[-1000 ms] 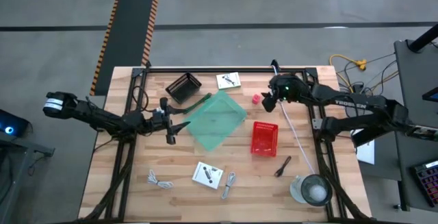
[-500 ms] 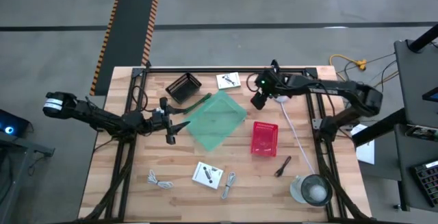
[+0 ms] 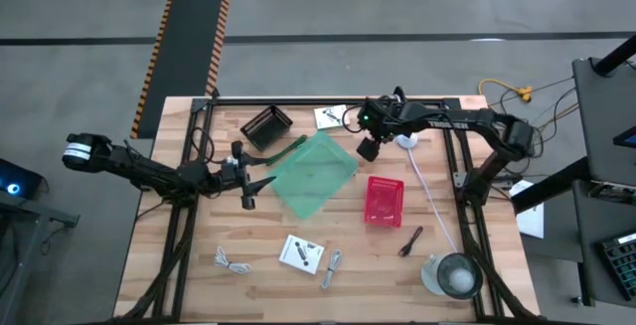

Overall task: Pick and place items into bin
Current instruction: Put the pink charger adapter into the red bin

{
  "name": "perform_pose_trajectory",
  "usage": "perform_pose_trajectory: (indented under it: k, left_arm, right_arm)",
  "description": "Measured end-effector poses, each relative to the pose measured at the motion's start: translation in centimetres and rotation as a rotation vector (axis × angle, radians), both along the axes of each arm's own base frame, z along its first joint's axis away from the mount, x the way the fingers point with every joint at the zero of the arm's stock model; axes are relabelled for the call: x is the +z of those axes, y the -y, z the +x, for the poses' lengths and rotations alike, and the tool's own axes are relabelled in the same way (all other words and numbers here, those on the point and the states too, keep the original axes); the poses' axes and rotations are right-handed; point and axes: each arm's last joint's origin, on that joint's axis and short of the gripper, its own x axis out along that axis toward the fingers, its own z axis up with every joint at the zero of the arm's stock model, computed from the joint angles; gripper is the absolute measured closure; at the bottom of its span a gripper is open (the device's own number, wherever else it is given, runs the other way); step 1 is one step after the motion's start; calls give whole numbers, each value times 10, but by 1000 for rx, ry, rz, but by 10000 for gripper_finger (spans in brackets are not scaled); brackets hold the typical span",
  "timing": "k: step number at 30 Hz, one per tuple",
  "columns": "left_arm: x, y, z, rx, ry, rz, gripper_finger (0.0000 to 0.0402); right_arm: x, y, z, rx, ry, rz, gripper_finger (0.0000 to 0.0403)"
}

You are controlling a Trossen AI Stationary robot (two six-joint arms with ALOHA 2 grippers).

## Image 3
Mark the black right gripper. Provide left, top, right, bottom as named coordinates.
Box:
left=356, top=94, right=401, bottom=162

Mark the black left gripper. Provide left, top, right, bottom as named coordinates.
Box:
left=217, top=139, right=277, bottom=212

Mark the white card reader box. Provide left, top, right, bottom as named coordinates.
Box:
left=313, top=104, right=352, bottom=131
left=278, top=234, right=326, bottom=275

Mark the smooth white cable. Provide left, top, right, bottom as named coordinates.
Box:
left=213, top=244, right=253, bottom=275

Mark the black usb cable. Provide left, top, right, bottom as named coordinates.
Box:
left=397, top=225, right=424, bottom=258

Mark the braided white cable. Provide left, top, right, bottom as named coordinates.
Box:
left=320, top=248, right=344, bottom=290

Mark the translucent green plastic bin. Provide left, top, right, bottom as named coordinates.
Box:
left=266, top=129, right=360, bottom=221

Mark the black plastic mesh basket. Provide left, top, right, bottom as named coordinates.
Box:
left=239, top=104, right=294, bottom=152

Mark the red plastic mesh basket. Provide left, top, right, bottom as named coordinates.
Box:
left=363, top=175, right=405, bottom=229

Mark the clear plastic container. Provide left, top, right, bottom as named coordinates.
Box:
left=420, top=253, right=448, bottom=296

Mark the black hazard-striped floor mat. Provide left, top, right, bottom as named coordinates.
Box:
left=129, top=0, right=234, bottom=140

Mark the dark glass bowl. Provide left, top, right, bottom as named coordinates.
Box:
left=436, top=252, right=484, bottom=300

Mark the white paper sheet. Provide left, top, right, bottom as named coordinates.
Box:
left=509, top=179, right=546, bottom=241

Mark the dark grey equipment cart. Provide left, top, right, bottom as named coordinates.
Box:
left=570, top=34, right=636, bottom=187

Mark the black device with blue light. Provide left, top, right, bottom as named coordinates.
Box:
left=0, top=158, right=44, bottom=201

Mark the grey metal stand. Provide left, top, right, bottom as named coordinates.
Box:
left=0, top=190, right=80, bottom=325

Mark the white charger puck with cable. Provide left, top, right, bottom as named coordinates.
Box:
left=394, top=133, right=458, bottom=254

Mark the green cable bundle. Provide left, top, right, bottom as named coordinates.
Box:
left=265, top=134, right=309, bottom=167

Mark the yellow floor cable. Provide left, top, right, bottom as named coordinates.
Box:
left=477, top=78, right=534, bottom=103

